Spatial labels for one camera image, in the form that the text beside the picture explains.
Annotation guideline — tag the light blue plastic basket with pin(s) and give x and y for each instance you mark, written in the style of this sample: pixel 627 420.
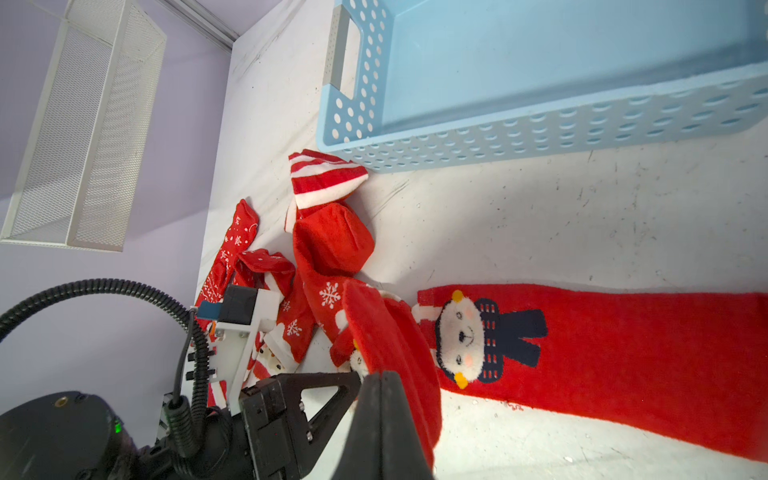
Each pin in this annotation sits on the light blue plastic basket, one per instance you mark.
pixel 412 85

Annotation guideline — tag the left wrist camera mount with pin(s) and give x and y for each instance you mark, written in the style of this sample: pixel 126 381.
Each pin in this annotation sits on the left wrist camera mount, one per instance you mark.
pixel 234 326

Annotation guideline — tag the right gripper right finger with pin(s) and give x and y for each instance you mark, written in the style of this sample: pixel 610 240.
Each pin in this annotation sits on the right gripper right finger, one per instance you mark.
pixel 402 456

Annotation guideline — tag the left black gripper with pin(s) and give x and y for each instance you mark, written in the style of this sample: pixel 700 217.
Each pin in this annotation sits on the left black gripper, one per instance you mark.
pixel 289 420

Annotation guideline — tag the red snowflake santa sock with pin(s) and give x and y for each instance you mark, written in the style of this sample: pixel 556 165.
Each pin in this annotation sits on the red snowflake santa sock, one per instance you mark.
pixel 330 247

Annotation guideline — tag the upper white mesh shelf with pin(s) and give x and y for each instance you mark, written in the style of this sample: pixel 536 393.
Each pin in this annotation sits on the upper white mesh shelf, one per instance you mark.
pixel 80 168

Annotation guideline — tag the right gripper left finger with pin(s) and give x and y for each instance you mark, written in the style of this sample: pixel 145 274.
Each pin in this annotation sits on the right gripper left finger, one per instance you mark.
pixel 361 458

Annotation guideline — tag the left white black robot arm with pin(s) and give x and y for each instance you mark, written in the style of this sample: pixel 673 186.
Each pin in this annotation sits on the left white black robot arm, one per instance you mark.
pixel 74 435

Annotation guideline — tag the red snowman sock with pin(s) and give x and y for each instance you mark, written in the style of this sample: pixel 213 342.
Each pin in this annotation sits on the red snowman sock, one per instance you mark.
pixel 691 366
pixel 381 329

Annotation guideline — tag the red lettered sock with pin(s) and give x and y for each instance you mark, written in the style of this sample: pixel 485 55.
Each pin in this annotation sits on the red lettered sock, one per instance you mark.
pixel 235 264

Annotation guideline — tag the red white striped sock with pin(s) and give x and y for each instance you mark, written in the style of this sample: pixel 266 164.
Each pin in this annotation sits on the red white striped sock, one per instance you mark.
pixel 317 180

